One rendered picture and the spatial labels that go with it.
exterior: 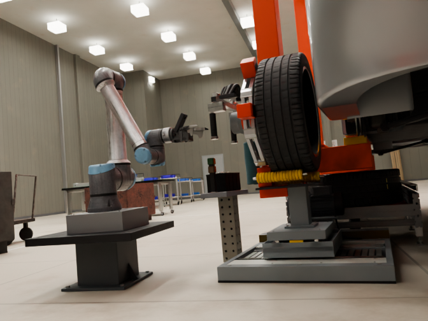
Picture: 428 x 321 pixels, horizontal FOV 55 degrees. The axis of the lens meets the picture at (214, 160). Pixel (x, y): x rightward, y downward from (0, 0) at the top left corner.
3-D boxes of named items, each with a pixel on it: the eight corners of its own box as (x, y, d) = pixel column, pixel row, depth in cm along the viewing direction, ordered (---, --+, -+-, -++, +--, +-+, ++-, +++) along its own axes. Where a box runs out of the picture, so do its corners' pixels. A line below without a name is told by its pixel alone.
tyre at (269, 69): (295, 95, 184) (303, 30, 231) (245, 103, 193) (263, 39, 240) (320, 196, 223) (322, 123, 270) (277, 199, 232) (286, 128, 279)
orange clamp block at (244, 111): (256, 118, 211) (251, 116, 202) (242, 120, 214) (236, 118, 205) (255, 104, 211) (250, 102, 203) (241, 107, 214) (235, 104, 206)
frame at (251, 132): (258, 164, 209) (248, 60, 213) (246, 165, 212) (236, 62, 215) (281, 165, 260) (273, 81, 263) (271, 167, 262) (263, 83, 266)
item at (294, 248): (334, 258, 201) (332, 239, 202) (263, 260, 215) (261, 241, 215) (342, 242, 248) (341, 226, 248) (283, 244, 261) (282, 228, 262)
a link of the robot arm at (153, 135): (151, 147, 250) (150, 130, 251) (170, 144, 246) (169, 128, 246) (143, 146, 241) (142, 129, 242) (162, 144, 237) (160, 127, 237)
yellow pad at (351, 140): (367, 142, 262) (365, 135, 262) (344, 145, 267) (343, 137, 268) (367, 144, 275) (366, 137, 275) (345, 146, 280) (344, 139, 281)
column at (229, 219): (237, 262, 259) (232, 195, 262) (223, 262, 263) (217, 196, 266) (242, 258, 269) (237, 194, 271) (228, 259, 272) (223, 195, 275)
